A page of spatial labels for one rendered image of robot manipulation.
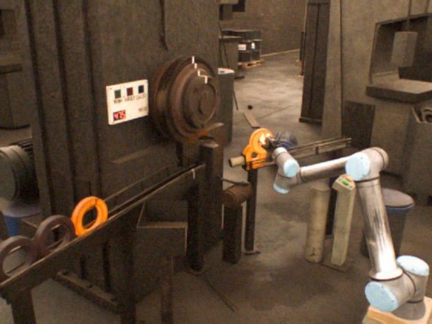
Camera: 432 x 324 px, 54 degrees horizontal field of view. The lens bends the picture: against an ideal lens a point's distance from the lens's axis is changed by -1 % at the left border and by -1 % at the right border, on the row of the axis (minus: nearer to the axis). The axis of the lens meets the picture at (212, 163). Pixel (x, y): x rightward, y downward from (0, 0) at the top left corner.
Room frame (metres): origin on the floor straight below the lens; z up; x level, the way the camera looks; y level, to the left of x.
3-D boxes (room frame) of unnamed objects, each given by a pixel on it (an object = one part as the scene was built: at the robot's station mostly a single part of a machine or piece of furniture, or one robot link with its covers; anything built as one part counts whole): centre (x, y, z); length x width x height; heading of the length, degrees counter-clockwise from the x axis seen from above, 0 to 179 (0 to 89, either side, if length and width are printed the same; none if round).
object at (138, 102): (2.06, 0.42, 1.15); 0.26 x 0.02 x 0.18; 146
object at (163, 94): (2.28, 0.14, 1.11); 0.47 x 0.06 x 0.47; 146
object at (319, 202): (2.49, -0.70, 0.26); 0.12 x 0.12 x 0.52
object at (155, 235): (1.70, 0.22, 0.36); 0.26 x 0.20 x 0.72; 1
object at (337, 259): (2.44, -0.85, 0.31); 0.24 x 0.16 x 0.62; 146
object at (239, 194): (2.48, -0.16, 0.27); 0.22 x 0.13 x 0.53; 146
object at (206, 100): (2.23, 0.06, 1.11); 0.28 x 0.06 x 0.28; 146
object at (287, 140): (4.38, -0.77, 0.17); 0.57 x 0.31 x 0.34; 166
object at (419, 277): (1.75, -0.97, 0.37); 0.17 x 0.15 x 0.18; 126
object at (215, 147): (2.49, 0.02, 0.68); 0.11 x 0.08 x 0.24; 56
